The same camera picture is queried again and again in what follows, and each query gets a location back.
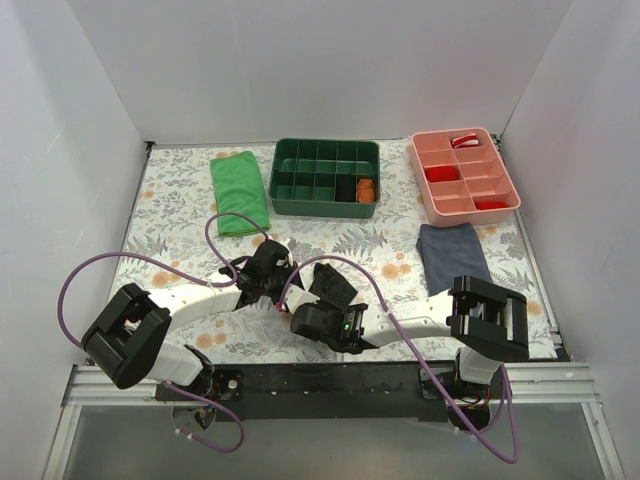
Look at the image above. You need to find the black pinstriped underwear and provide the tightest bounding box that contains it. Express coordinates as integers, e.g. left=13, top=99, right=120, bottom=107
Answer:
left=309, top=263, right=358, bottom=309

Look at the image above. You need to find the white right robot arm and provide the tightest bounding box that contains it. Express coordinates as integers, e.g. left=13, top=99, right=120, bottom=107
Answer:
left=279, top=276, right=529, bottom=398

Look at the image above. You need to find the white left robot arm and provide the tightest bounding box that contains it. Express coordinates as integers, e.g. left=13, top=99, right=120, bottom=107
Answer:
left=81, top=240, right=295, bottom=400

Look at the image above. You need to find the red white striped roll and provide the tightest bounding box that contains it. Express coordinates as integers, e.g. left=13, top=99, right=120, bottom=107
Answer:
left=450, top=133, right=480, bottom=149

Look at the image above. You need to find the green folded cloth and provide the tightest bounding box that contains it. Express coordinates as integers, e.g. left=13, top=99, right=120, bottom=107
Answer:
left=210, top=151, right=270, bottom=237

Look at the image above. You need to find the floral patterned table mat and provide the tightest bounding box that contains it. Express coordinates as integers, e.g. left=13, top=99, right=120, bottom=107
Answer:
left=114, top=140, right=555, bottom=364

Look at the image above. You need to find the green compartment bin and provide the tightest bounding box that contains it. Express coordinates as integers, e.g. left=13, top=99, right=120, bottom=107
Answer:
left=268, top=138, right=381, bottom=219

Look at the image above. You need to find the black rolled cloth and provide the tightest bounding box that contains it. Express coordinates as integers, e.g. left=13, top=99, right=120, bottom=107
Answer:
left=335, top=174, right=357, bottom=203

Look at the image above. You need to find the orange rolled cloth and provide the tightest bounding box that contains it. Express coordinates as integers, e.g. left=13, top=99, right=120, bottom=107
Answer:
left=356, top=178, right=376, bottom=204

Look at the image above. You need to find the grey-blue folded cloth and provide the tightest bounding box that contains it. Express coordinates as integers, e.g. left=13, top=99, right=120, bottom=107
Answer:
left=416, top=223, right=492, bottom=296

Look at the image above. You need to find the red rolled cloth left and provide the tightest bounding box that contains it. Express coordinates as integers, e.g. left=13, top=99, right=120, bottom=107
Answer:
left=425, top=165, right=460, bottom=183

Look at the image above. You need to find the red rolled cloth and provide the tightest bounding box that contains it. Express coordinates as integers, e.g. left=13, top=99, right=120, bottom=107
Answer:
left=425, top=165, right=460, bottom=183
left=474, top=201, right=509, bottom=211

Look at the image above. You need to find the red rolled cloth right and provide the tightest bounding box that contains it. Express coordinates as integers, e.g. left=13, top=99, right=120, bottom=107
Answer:
left=474, top=201, right=509, bottom=211

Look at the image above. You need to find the pink compartment bin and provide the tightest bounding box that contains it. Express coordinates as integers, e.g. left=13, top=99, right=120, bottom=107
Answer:
left=410, top=127, right=521, bottom=227

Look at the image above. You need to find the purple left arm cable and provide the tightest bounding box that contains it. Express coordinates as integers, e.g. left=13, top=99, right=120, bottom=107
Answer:
left=57, top=212, right=271, bottom=454

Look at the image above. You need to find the black table edge rail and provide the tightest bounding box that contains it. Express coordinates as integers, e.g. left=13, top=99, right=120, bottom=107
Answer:
left=154, top=362, right=506, bottom=424

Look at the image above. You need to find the aluminium frame rail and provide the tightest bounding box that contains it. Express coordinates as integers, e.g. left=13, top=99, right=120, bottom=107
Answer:
left=506, top=362, right=601, bottom=404

